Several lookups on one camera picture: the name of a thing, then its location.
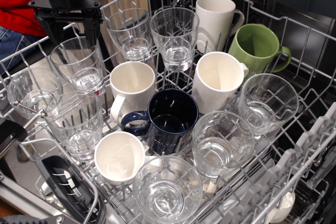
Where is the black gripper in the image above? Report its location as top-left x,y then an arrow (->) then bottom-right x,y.
28,0 -> 102,46

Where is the green ceramic mug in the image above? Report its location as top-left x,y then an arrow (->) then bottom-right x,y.
228,24 -> 291,79

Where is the dark blue mug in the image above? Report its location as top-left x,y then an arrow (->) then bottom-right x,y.
121,89 -> 199,155

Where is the tall white mug back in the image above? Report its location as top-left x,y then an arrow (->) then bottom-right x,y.
195,0 -> 245,54

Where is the tall white mug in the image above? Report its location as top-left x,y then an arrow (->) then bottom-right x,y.
192,51 -> 249,114
195,0 -> 245,54

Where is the tall white mug centre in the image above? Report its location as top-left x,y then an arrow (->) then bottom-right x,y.
192,51 -> 249,114

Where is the tall clear glass left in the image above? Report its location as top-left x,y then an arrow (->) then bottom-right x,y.
50,36 -> 105,95

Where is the red sweater person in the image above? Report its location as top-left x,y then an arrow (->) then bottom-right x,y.
1,0 -> 47,74

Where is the clear glass back left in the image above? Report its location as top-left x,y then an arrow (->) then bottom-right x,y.
105,7 -> 152,63

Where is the clear glass far left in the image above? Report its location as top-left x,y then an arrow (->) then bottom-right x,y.
7,67 -> 63,119

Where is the clear ribbed glass left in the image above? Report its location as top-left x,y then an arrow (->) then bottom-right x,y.
46,90 -> 103,162

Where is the clear glass back centre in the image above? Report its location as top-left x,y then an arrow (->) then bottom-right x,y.
150,7 -> 200,72

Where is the white cup front left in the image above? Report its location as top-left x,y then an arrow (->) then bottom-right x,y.
94,131 -> 145,185

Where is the clear glass front right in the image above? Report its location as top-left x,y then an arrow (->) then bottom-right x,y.
192,111 -> 255,178

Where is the clear glass front centre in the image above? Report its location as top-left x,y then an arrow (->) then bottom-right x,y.
133,156 -> 203,223

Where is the grey folding cup shelf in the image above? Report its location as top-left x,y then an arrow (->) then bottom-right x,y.
204,102 -> 336,224

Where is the white bowl lower rack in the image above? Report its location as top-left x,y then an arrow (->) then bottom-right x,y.
266,192 -> 296,223

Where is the white mug with handle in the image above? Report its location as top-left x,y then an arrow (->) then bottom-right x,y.
110,61 -> 156,124

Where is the grey wire dishwasher rack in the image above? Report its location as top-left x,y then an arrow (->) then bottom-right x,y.
1,0 -> 335,223

